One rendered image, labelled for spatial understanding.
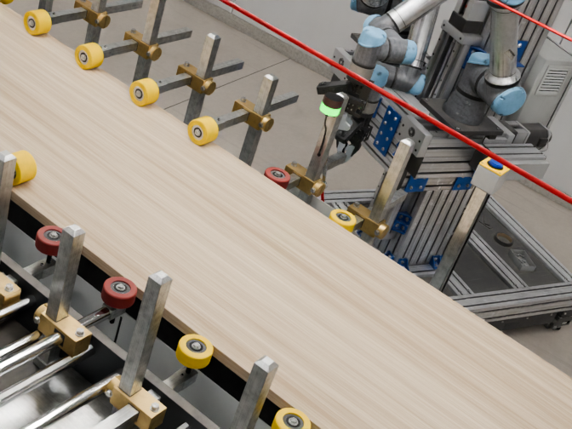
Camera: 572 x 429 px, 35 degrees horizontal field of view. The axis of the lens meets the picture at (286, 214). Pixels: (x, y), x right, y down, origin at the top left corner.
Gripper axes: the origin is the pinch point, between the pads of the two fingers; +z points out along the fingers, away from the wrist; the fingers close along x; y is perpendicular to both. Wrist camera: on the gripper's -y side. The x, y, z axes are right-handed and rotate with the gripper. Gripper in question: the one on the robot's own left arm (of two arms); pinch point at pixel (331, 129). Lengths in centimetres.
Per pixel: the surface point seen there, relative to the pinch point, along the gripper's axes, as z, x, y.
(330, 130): -4.7, -10.6, 0.7
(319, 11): 64, 280, -55
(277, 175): 10.2, -22.5, -8.7
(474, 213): -6, -28, 48
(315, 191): 16.0, -12.2, 2.8
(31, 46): 11, -5, -102
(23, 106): 11, -41, -84
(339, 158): 14.7, 12.0, 4.7
